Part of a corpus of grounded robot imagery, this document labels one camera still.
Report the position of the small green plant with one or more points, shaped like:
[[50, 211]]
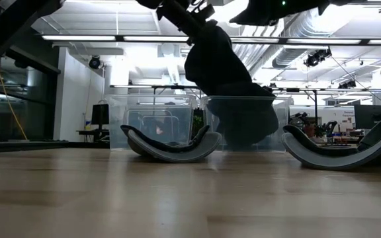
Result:
[[197, 124]]

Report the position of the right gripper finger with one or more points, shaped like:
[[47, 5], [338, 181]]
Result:
[[258, 19], [268, 6]]

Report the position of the black office desk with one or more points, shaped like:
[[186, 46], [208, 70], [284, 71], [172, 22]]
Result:
[[93, 132]]

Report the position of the black ceiling camera cluster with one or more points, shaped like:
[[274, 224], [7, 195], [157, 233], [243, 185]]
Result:
[[347, 84], [316, 59]]

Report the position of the person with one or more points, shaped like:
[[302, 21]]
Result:
[[159, 130]]

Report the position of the black background robot arm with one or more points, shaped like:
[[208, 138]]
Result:
[[330, 127]]

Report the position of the small yellow bottle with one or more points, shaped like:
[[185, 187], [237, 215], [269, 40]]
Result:
[[88, 125]]

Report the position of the small black computer monitor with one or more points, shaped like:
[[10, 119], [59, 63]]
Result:
[[100, 114]]

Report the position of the black ceiling rail fixture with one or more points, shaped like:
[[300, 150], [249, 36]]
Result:
[[359, 2]]

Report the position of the wide black computer monitor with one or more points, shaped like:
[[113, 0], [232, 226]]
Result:
[[372, 115]]

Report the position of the overhead LED light bar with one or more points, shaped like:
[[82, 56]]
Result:
[[78, 38]]

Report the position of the clear plastic bin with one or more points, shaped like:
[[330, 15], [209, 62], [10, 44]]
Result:
[[284, 132], [134, 109]]

